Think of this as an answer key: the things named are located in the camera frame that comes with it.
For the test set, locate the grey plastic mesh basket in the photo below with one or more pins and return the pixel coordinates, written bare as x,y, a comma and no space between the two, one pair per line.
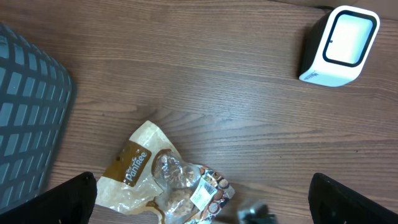
37,96

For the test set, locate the white barcode scanner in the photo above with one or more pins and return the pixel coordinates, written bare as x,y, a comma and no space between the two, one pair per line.
338,45

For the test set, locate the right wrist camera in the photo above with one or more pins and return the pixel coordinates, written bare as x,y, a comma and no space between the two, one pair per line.
255,212

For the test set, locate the beige Pantree snack bag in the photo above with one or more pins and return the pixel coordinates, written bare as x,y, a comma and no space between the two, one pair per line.
149,175

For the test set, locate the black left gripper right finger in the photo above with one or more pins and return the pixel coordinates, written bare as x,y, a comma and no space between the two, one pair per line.
332,202

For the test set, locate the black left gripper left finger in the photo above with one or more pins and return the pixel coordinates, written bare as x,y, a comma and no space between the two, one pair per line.
71,202

